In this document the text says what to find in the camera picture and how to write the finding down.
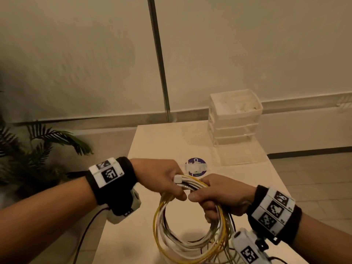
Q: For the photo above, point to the round purple label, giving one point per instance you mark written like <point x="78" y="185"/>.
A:
<point x="196" y="162"/>

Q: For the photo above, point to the metal wall strip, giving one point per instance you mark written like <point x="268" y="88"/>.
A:
<point x="159" y="52"/>

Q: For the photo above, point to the black left wristband with markers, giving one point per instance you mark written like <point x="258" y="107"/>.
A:
<point x="112" y="184"/>

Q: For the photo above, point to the person's right hand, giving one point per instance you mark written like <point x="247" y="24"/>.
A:
<point x="225" y="192"/>

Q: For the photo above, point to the person's right forearm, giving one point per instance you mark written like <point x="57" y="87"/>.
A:
<point x="321" y="241"/>

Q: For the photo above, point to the black wristband with markers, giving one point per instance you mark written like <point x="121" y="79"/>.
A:
<point x="275" y="214"/>
<point x="112" y="184"/>

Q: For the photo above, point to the green palm plant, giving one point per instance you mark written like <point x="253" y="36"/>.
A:
<point x="30" y="156"/>

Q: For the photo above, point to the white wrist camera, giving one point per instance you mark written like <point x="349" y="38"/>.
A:
<point x="247" y="248"/>
<point x="129" y="211"/>

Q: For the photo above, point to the black right wristband with markers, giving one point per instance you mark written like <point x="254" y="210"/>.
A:
<point x="275" y="214"/>

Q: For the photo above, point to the white table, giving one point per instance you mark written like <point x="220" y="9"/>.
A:
<point x="154" y="145"/>

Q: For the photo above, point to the person's left hand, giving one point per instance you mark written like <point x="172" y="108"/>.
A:
<point x="156" y="175"/>

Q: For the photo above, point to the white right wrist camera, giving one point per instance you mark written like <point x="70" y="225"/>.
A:
<point x="247" y="248"/>

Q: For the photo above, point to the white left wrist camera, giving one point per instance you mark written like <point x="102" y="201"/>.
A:
<point x="129" y="211"/>

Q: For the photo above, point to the white plastic drawer organizer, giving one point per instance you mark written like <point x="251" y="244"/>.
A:
<point x="233" y="120"/>

